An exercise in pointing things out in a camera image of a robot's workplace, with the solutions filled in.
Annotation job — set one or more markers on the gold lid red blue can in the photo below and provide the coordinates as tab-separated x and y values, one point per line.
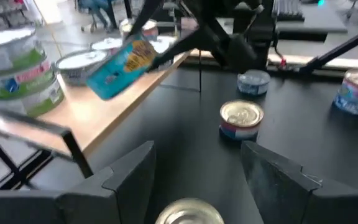
190	214
241	119

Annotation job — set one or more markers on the teal label fish can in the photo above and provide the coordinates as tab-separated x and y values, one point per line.
117	74

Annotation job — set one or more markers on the dark blue fish can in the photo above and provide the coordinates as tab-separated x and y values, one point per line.
253	82

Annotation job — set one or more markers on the green Bumble Bee tuna can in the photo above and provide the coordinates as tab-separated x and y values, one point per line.
8	53
20	84
39	104

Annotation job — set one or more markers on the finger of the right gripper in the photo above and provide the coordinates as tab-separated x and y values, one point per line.
191	43
148	15

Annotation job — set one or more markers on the wooden shelf with black frame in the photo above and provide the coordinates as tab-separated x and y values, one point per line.
104	109

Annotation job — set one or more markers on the Wild Planet blue can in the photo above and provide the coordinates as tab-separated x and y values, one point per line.
149	29

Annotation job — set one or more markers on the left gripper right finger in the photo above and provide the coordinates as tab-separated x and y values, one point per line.
284	193

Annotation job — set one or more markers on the tuna can with silver lid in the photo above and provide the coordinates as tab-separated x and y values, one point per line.
79	62

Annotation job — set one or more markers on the black keyboard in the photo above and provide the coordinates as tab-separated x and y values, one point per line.
289	11

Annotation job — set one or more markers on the person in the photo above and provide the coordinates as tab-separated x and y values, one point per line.
99	9

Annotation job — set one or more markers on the black computer mouse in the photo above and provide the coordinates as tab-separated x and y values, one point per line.
317	2

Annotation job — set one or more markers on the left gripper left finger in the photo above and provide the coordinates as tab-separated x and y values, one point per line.
126	186

